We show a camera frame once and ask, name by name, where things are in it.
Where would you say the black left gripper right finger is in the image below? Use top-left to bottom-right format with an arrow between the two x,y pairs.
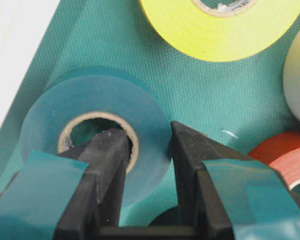
170,121 -> 300,240

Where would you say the green tape roll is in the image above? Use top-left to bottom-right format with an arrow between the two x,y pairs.
20,67 -> 172,206

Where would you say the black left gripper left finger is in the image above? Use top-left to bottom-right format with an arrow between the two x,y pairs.
0,128 -> 131,240

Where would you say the white tape roll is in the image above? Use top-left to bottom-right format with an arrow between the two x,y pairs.
282,30 -> 300,121

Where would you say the yellow tape roll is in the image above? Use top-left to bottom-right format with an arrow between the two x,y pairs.
139,0 -> 300,62

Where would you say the red tape roll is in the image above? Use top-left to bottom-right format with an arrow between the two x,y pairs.
248,131 -> 300,189

